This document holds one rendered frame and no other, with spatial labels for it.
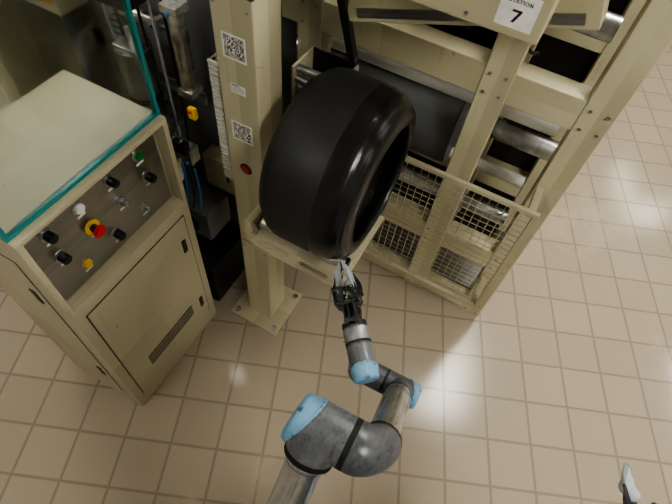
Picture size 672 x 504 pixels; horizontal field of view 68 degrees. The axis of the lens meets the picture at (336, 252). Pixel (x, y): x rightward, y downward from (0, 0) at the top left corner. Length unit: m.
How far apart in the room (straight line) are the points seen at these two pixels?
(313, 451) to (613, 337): 2.19
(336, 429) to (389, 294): 1.66
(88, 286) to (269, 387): 1.05
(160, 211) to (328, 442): 1.07
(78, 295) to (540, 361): 2.12
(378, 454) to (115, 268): 1.04
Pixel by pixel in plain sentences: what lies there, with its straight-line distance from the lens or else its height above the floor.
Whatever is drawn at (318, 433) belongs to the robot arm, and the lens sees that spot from 1.09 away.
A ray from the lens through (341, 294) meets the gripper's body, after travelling 1.40.
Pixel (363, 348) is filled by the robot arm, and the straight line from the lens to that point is 1.37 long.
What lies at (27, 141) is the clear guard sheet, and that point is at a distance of 1.33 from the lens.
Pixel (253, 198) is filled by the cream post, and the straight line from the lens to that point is 1.80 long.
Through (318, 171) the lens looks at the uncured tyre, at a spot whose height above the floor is 1.35.
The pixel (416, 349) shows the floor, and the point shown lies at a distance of 2.57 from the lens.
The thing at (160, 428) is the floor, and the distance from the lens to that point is 2.44.
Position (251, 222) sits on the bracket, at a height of 0.95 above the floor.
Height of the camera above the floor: 2.30
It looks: 56 degrees down
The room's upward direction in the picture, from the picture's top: 8 degrees clockwise
